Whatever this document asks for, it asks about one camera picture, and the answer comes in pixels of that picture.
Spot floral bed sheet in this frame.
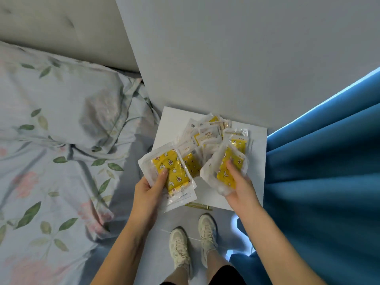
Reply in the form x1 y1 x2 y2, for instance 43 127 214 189
0 85 161 285

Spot person's left leg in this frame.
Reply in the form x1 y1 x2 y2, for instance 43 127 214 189
165 265 190 285

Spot person's left forearm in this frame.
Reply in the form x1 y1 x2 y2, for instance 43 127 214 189
90 221 146 285

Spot gold drawer handle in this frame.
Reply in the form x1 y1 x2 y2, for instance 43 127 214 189
184 202 213 212

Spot white bedside table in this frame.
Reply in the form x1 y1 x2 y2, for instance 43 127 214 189
151 106 268 212

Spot person's right leg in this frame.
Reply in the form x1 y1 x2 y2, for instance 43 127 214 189
206 249 235 282

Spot person's left hand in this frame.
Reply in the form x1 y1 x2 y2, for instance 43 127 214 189
126 168 169 235

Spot blue curtain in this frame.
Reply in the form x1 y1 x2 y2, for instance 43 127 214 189
230 66 380 285

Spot person's right forearm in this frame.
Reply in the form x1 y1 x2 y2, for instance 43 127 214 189
237 204 327 285

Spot floral pillow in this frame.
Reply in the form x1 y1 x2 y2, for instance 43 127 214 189
0 40 161 155

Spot black shorts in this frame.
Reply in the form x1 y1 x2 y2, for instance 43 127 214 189
160 265 247 285

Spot person's leg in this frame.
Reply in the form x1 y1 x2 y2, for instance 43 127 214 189
206 249 235 282
165 265 190 285

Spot beige padded headboard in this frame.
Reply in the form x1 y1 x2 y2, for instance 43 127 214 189
0 0 140 73

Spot pile of yellow sachet packets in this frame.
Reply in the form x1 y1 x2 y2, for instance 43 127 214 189
175 112 253 179

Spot person's left white shoe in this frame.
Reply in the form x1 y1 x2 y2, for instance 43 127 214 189
168 227 193 279

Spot person's right hand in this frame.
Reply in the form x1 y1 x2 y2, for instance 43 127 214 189
224 158 264 217

